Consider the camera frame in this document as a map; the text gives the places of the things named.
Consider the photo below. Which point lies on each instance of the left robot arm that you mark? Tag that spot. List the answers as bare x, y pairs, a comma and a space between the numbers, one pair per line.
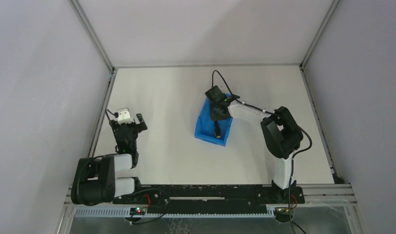
95, 180

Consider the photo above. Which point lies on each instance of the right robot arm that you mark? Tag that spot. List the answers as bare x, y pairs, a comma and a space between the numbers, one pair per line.
281, 133

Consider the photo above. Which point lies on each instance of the blue plastic storage bin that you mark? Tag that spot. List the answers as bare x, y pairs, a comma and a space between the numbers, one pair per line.
204, 129

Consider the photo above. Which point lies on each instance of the aluminium frame front rail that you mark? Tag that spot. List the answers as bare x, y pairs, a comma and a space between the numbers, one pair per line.
316, 195

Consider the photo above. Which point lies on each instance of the small green circuit board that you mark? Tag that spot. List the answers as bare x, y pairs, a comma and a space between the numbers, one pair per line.
137, 211

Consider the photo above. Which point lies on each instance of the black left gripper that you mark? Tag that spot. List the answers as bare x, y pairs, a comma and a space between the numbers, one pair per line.
127, 125

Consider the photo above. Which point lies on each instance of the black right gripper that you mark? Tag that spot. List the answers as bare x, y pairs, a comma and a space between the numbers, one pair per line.
219, 114

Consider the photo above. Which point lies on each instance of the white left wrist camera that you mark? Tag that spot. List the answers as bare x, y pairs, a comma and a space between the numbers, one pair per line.
124, 116

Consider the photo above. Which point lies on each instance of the black yellow handled screwdriver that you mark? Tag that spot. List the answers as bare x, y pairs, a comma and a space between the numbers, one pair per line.
217, 130

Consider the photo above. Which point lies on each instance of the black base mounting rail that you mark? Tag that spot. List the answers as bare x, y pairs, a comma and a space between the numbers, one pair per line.
212, 199

